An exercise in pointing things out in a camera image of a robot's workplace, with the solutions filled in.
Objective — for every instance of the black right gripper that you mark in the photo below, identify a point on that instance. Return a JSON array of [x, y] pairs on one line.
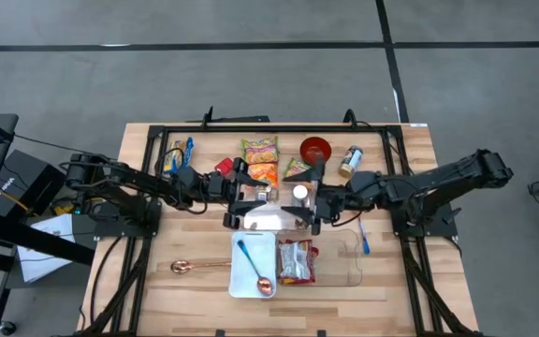
[[335, 203]]

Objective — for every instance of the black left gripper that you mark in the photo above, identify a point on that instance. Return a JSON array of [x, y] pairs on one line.
[[220, 189]]

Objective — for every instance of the white lid shaker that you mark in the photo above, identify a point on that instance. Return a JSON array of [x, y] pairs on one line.
[[300, 192]]

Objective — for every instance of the small clear spice jar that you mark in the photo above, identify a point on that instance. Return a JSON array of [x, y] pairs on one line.
[[265, 193]]

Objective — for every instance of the green lime chili ramen packet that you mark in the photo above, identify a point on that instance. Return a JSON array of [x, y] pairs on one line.
[[294, 166], [260, 150]]

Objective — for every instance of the red lid spice tin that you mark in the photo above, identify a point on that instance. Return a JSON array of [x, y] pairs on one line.
[[224, 165]]

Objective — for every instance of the tan lid brown label jar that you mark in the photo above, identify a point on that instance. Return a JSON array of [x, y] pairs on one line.
[[350, 161]]

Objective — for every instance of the red yellow ramen packet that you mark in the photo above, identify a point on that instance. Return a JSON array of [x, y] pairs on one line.
[[297, 262]]

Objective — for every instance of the blue yellow ramen packet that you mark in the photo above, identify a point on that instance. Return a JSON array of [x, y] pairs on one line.
[[178, 154]]

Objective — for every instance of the rainbow metal spoon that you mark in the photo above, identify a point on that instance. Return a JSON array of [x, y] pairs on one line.
[[265, 285]]

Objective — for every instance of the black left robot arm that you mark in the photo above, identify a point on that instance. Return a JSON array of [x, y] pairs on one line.
[[124, 180]]

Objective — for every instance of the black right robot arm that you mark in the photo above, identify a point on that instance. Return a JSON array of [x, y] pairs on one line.
[[438, 180]]

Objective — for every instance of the orange chicken ramen packet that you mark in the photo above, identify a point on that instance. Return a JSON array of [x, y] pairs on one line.
[[265, 174]]

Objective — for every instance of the small clear plastic bin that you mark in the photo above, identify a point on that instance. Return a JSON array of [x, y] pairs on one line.
[[269, 220]]

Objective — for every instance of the red black bowl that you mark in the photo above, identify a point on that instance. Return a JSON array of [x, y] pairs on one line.
[[314, 149]]

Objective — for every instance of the large clear plastic bin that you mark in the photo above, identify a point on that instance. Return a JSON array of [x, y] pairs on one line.
[[339, 262]]

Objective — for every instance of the blue pen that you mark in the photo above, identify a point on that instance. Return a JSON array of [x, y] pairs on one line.
[[365, 243]]

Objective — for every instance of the white plastic bin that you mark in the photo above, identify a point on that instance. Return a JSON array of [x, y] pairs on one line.
[[246, 281]]

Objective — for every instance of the copper metal spoon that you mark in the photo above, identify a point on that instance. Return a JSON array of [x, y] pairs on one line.
[[180, 267]]

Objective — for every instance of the white label sticker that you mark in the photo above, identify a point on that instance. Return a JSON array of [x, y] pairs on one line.
[[418, 125]]

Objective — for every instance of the white paper sheet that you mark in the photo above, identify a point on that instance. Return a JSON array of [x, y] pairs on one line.
[[40, 262]]

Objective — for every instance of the black equipment box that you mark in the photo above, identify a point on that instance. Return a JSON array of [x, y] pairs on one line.
[[26, 173]]

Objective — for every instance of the black metal table frame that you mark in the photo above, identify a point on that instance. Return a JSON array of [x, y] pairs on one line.
[[274, 128]]

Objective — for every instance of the black clamp bracket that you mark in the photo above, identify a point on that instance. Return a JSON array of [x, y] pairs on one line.
[[350, 117], [208, 116]]

